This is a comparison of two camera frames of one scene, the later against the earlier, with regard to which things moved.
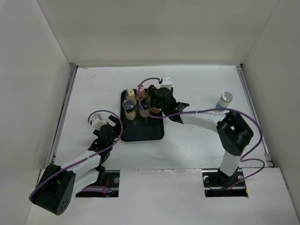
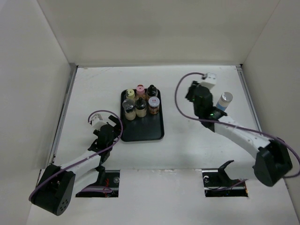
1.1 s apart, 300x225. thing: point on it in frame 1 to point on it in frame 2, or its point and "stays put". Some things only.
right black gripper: x=153 y=102 to x=191 y=91
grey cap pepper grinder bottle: x=128 y=105 stays put
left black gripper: x=117 y=122 stays put
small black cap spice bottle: x=151 y=90 stays put
